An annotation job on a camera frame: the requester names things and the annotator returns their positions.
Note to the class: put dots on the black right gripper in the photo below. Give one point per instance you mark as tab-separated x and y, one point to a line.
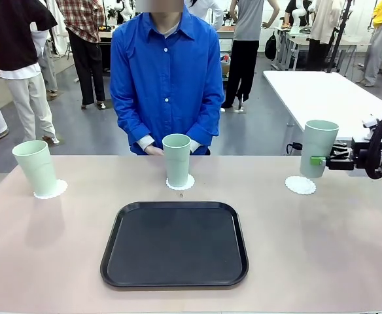
359	157

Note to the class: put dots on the light green plastic cup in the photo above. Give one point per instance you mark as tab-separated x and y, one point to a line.
177	163
35	167
318	144

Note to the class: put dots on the white scalloped paper coaster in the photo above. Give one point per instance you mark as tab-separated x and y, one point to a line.
300	186
61	188
191	184

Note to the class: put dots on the person's right forearm blue sleeve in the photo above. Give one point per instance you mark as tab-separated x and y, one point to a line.
129	121

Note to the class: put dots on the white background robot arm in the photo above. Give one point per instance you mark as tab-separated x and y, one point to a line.
298	16

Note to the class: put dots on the person's left forearm blue sleeve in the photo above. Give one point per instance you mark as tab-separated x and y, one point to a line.
207	121

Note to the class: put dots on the person's right hand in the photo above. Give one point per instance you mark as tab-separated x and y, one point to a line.
154	150

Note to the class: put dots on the large white table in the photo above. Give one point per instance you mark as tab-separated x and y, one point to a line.
328	95

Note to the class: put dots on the grey background workbench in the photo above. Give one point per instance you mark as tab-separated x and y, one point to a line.
297	41

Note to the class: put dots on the black metal stand pole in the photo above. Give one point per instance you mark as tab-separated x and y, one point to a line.
339	32

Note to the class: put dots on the black hanging bag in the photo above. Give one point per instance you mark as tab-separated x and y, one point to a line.
270	47

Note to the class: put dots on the bystander in beige coat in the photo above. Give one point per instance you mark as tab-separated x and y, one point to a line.
322	19

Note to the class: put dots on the seated bystander in black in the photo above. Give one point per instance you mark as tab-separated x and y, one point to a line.
288	14

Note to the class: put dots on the bystander in grey top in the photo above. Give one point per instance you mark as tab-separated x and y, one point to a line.
246	23

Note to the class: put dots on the black plastic serving tray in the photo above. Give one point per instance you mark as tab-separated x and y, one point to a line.
174	245

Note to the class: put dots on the person in blue shirt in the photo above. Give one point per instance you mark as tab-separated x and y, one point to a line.
168	65

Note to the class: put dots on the bystander in white shirt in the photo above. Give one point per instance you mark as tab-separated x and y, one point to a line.
207	8

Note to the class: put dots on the dark background workbench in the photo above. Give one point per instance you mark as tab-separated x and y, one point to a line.
106	49

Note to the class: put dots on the white and black background robot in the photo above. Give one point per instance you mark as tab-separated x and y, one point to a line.
120	10

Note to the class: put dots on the bystander in plaid shirt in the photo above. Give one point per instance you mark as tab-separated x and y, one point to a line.
83	19

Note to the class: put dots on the bystander in black shirt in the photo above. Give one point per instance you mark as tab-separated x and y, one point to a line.
14	32

